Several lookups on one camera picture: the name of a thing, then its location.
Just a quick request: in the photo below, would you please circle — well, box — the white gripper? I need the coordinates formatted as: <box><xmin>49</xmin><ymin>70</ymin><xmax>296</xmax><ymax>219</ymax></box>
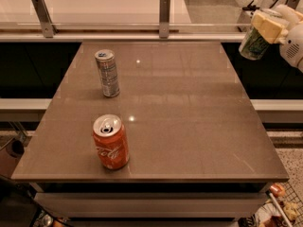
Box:
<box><xmin>251</xmin><ymin>5</ymin><xmax>303</xmax><ymax>73</ymax></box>

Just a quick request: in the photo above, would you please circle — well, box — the green soda can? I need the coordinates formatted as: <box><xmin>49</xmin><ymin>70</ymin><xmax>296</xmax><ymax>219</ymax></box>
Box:
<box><xmin>238</xmin><ymin>9</ymin><xmax>283</xmax><ymax>61</ymax></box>

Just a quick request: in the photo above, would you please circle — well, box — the tall silver slim can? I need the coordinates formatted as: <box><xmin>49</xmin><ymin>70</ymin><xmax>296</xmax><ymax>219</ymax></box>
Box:
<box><xmin>95</xmin><ymin>49</ymin><xmax>119</xmax><ymax>97</ymax></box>

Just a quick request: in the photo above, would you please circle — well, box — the orange soda can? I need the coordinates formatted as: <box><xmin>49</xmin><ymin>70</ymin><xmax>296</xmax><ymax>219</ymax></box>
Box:
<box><xmin>93</xmin><ymin>114</ymin><xmax>129</xmax><ymax>170</ymax></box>

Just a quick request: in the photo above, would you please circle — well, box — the right metal rail bracket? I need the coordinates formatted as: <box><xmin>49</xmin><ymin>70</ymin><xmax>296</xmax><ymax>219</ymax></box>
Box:
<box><xmin>286</xmin><ymin>0</ymin><xmax>300</xmax><ymax>9</ymax></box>

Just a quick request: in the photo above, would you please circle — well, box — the metal rail bracket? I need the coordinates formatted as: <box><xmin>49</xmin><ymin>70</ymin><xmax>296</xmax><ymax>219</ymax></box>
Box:
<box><xmin>31</xmin><ymin>0</ymin><xmax>57</xmax><ymax>38</ymax></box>
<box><xmin>286</xmin><ymin>0</ymin><xmax>300</xmax><ymax>9</ymax></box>
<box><xmin>159</xmin><ymin>0</ymin><xmax>170</xmax><ymax>39</ymax></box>

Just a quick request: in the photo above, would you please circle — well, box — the middle metal rail bracket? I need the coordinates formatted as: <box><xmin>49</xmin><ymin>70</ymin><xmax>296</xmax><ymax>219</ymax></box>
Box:
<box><xmin>159</xmin><ymin>0</ymin><xmax>170</xmax><ymax>39</ymax></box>

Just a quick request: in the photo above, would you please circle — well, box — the wire basket with items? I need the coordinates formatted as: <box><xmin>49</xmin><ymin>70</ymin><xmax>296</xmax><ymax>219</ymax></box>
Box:
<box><xmin>253</xmin><ymin>183</ymin><xmax>303</xmax><ymax>227</ymax></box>

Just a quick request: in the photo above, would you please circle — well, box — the left metal rail bracket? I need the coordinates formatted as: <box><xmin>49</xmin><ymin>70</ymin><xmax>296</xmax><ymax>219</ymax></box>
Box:
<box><xmin>31</xmin><ymin>0</ymin><xmax>57</xmax><ymax>38</ymax></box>

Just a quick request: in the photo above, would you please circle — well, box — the glass barrier rail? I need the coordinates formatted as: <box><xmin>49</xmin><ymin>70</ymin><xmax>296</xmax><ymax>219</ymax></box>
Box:
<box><xmin>0</xmin><ymin>23</ymin><xmax>245</xmax><ymax>43</ymax></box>

